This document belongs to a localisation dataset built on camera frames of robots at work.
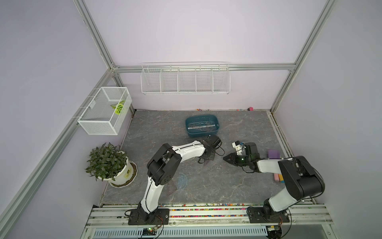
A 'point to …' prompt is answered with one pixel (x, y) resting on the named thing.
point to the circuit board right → (274, 232)
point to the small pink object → (251, 108)
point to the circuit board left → (149, 231)
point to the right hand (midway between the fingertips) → (224, 157)
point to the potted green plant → (109, 162)
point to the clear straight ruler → (200, 127)
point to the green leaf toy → (118, 106)
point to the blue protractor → (181, 181)
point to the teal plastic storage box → (202, 125)
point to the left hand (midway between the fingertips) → (207, 157)
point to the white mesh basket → (105, 113)
